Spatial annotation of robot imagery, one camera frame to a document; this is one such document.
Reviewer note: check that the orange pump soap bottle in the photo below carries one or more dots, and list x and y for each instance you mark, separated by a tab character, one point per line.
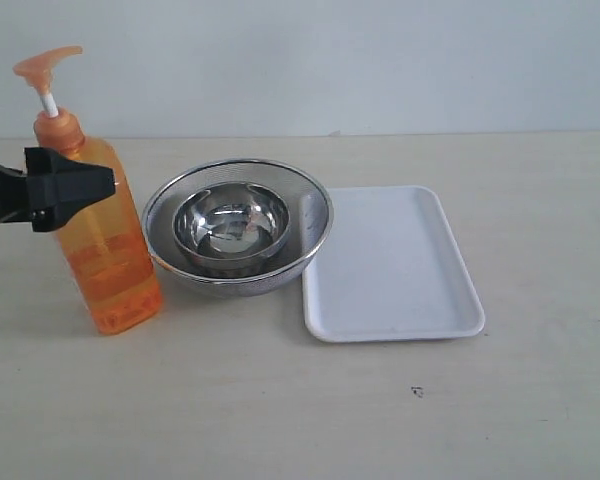
103	243

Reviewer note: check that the steel mesh colander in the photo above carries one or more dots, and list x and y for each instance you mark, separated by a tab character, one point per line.
311	210

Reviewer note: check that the white rectangular foam tray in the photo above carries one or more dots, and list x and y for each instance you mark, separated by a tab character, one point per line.
390	270

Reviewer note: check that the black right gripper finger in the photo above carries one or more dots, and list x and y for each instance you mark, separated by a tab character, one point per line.
51	190

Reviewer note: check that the small stainless steel bowl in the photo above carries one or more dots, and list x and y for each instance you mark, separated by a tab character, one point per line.
231	225

